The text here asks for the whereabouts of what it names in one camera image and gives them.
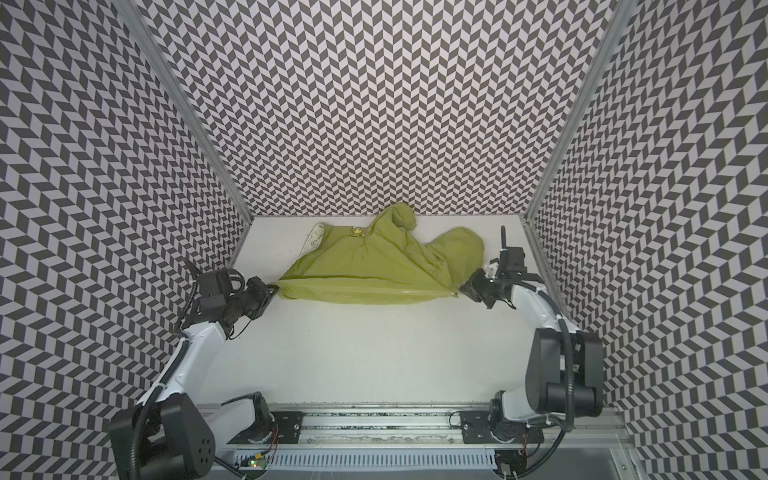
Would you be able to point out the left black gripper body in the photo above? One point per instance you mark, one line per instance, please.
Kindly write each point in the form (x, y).
(253, 297)

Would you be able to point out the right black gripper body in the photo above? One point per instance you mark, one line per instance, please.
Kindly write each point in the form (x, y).
(481, 288)

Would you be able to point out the green jacket with printed lining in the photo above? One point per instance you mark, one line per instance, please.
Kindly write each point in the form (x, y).
(382, 263)

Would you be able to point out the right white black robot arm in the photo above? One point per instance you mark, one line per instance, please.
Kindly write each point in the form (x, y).
(564, 374)

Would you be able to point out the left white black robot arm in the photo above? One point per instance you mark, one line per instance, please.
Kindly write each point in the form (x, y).
(164, 435)

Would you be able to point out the small green circuit board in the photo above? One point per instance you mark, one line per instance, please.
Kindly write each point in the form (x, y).
(257, 462)

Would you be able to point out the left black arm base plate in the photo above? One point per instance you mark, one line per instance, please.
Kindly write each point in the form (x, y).
(286, 426)

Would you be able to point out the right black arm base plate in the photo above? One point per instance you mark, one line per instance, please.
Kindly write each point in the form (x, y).
(476, 427)

